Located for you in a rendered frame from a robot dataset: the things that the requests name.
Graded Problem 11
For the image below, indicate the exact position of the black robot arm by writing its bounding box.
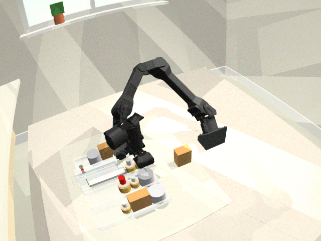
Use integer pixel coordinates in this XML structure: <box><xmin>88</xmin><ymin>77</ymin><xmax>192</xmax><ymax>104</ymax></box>
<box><xmin>104</xmin><ymin>57</ymin><xmax>220</xmax><ymax>160</ymax></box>

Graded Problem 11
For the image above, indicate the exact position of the yellow cube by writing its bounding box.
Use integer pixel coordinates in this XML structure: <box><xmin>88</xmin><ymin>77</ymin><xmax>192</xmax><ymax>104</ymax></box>
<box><xmin>174</xmin><ymin>144</ymin><xmax>192</xmax><ymax>167</ymax></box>

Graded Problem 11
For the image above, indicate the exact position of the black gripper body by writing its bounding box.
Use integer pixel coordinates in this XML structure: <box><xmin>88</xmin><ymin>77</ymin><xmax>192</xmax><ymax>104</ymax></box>
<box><xmin>127</xmin><ymin>134</ymin><xmax>154</xmax><ymax>169</ymax></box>

